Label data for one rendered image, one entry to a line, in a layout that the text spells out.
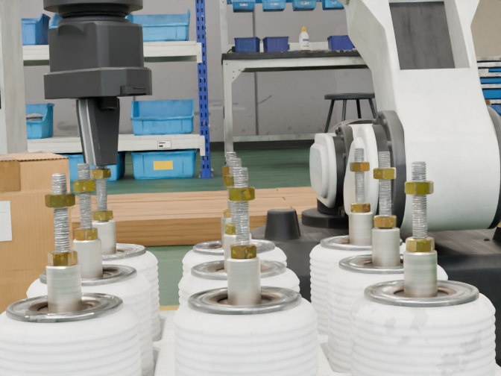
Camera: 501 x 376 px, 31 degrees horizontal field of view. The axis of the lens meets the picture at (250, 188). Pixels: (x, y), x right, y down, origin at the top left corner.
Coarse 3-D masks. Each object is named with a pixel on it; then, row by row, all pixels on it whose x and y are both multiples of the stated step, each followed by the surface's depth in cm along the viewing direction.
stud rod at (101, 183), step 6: (96, 168) 82; (102, 168) 82; (96, 180) 82; (102, 180) 82; (96, 186) 82; (102, 186) 82; (96, 192) 82; (102, 192) 82; (96, 198) 83; (102, 198) 82; (102, 204) 82; (102, 210) 82
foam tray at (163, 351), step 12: (168, 312) 91; (168, 324) 86; (168, 336) 81; (324, 336) 79; (156, 348) 77; (168, 348) 77; (324, 348) 78; (156, 360) 77; (168, 360) 73; (324, 360) 71; (156, 372) 70; (168, 372) 69; (324, 372) 68; (336, 372) 68
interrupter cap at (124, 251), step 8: (72, 248) 85; (120, 248) 85; (128, 248) 84; (136, 248) 84; (144, 248) 83; (104, 256) 80; (112, 256) 80; (120, 256) 80; (128, 256) 80; (136, 256) 81
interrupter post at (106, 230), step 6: (96, 222) 82; (102, 222) 82; (108, 222) 82; (114, 222) 83; (102, 228) 82; (108, 228) 82; (114, 228) 83; (102, 234) 82; (108, 234) 82; (114, 234) 83; (102, 240) 82; (108, 240) 82; (114, 240) 83; (102, 246) 82; (108, 246) 82; (114, 246) 83; (102, 252) 82; (108, 252) 82; (114, 252) 83
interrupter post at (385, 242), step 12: (396, 228) 72; (372, 240) 72; (384, 240) 71; (396, 240) 72; (372, 252) 72; (384, 252) 71; (396, 252) 72; (372, 264) 73; (384, 264) 72; (396, 264) 72
